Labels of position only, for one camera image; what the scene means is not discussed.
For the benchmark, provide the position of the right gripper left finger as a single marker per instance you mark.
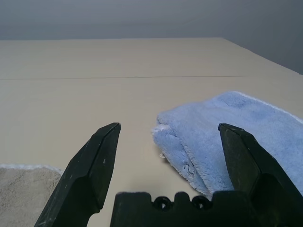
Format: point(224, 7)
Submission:
point(78, 175)

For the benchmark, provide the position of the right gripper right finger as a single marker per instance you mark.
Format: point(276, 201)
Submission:
point(265, 175)

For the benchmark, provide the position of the beige towel white trim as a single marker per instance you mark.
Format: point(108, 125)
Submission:
point(21, 194)

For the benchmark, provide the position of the light blue towel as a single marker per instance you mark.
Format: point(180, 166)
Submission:
point(201, 132)

